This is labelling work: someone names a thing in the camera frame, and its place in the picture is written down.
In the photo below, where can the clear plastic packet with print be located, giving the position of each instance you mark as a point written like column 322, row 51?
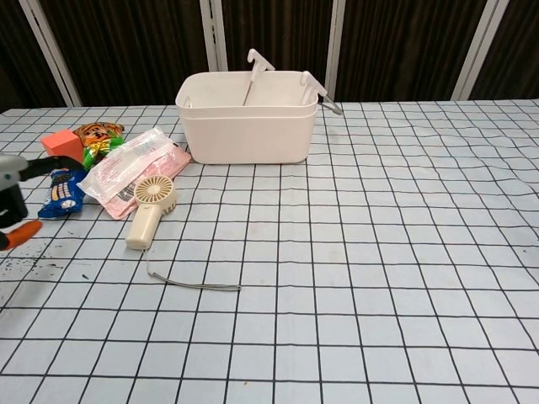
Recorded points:
column 126, row 162

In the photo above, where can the left robot hand black silver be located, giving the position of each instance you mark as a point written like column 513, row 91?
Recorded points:
column 12, row 202

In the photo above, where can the cream handheld fan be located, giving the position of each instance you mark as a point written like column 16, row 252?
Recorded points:
column 145, row 221

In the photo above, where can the white black grid tablecloth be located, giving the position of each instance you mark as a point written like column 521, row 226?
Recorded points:
column 337, row 273

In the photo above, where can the white divider frame post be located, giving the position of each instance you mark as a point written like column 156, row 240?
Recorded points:
column 480, row 50
column 335, row 50
column 214, row 33
column 50, row 52

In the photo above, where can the orange green snack bag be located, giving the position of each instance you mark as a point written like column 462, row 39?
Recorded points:
column 99, row 139

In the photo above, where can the coral orange block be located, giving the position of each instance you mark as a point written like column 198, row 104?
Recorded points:
column 61, row 143

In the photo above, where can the white hook with metal rod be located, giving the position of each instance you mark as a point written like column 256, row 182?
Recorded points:
column 313, row 82
column 257, row 63

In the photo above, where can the white plastic storage bin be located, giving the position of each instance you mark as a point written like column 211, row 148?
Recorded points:
column 248, row 139
column 248, row 90

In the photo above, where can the dark brown curtain panel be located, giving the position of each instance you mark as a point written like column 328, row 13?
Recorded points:
column 278, row 29
column 404, row 50
column 21, row 67
column 135, row 50
column 516, row 54

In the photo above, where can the pink flat packet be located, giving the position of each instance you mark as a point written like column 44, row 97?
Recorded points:
column 170, row 162

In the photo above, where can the blue snack bag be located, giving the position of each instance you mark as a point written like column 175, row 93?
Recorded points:
column 63, row 193

